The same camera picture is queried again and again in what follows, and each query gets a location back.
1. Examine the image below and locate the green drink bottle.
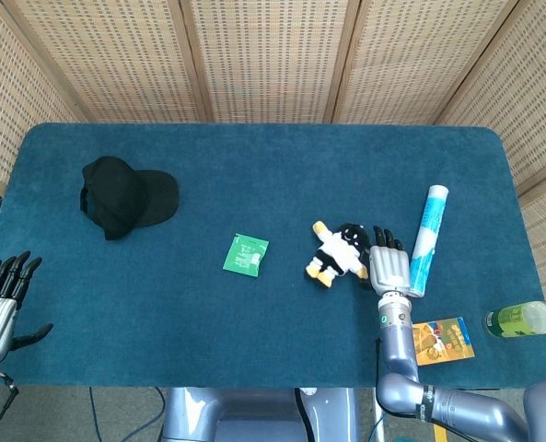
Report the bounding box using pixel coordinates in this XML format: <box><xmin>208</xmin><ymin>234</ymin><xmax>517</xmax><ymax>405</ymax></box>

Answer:
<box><xmin>485</xmin><ymin>300</ymin><xmax>546</xmax><ymax>339</ymax></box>

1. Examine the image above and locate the blue white cylindrical tube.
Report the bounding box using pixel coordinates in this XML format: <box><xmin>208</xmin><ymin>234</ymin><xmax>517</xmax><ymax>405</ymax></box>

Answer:
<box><xmin>405</xmin><ymin>184</ymin><xmax>450</xmax><ymax>298</ymax></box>

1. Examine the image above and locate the grey robot torso base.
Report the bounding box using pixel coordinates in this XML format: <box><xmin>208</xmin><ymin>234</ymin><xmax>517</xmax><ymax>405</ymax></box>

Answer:
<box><xmin>160</xmin><ymin>386</ymin><xmax>361</xmax><ymax>442</ymax></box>

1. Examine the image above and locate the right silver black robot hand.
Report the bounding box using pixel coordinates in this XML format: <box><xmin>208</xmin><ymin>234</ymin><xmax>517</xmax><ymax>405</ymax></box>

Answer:
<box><xmin>367</xmin><ymin>225</ymin><xmax>412</xmax><ymax>294</ymax></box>

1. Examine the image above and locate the woven bamboo folding screen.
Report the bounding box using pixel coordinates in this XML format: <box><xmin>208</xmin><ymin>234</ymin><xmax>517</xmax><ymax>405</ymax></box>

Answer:
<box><xmin>0</xmin><ymin>0</ymin><xmax>546</xmax><ymax>323</ymax></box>

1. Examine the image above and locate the yellow snack box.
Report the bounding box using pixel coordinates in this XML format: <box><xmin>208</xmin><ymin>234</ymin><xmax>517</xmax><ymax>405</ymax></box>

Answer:
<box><xmin>412</xmin><ymin>316</ymin><xmax>476</xmax><ymax>367</ymax></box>

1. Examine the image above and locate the black and white plush toy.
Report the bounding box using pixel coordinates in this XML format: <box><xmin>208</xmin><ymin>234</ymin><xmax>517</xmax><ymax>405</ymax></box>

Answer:
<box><xmin>305</xmin><ymin>220</ymin><xmax>373</xmax><ymax>290</ymax></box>

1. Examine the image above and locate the blue carpet table mat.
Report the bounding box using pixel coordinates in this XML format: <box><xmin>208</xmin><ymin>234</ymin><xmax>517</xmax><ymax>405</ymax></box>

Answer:
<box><xmin>0</xmin><ymin>122</ymin><xmax>546</xmax><ymax>390</ymax></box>

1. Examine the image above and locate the blue cable on floor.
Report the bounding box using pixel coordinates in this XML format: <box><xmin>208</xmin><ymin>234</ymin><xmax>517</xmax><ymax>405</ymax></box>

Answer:
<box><xmin>87</xmin><ymin>386</ymin><xmax>166</xmax><ymax>442</ymax></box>

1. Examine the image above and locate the black baseball cap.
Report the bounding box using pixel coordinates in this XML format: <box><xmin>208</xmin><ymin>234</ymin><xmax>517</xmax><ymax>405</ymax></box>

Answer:
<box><xmin>79</xmin><ymin>155</ymin><xmax>180</xmax><ymax>242</ymax></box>

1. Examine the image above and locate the green sachet packet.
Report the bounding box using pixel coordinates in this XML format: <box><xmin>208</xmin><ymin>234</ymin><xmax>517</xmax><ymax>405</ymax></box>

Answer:
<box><xmin>222</xmin><ymin>232</ymin><xmax>271</xmax><ymax>279</ymax></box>

